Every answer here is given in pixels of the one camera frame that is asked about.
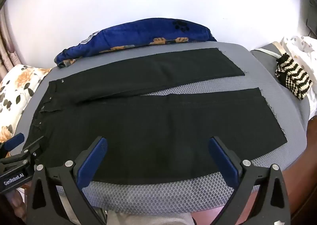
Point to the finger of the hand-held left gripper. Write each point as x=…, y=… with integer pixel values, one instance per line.
x=14, y=142
x=33, y=149

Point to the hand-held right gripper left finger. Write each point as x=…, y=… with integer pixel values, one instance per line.
x=92, y=163

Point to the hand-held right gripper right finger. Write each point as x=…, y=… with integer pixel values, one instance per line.
x=223, y=163

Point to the black pants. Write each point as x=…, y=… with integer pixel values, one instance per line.
x=148, y=125

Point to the white floral quilt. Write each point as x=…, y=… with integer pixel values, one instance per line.
x=17, y=91

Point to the grey mesh mat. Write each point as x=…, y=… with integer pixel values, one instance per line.
x=173, y=190

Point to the pink curtain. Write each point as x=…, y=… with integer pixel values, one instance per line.
x=6, y=49

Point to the grey cushion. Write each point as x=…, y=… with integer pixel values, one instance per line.
x=266, y=60

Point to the black and white striped knit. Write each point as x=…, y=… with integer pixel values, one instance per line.
x=294, y=76

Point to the blue printed blanket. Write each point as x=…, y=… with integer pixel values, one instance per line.
x=123, y=36

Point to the white dotted cloth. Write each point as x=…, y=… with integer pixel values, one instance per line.
x=307, y=49

